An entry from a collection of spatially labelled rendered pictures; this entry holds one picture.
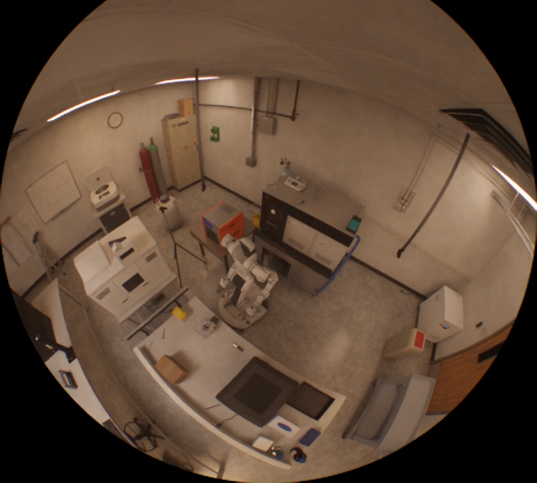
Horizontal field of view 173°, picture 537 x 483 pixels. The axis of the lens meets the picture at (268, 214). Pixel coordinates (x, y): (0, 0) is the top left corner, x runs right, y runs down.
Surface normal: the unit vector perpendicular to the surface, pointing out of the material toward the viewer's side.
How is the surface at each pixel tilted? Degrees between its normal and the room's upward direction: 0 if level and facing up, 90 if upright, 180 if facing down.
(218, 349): 0
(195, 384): 0
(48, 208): 90
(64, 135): 90
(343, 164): 90
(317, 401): 0
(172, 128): 90
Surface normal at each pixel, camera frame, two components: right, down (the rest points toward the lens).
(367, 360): 0.09, -0.75
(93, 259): 0.59, -0.29
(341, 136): -0.58, 0.49
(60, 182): 0.80, 0.44
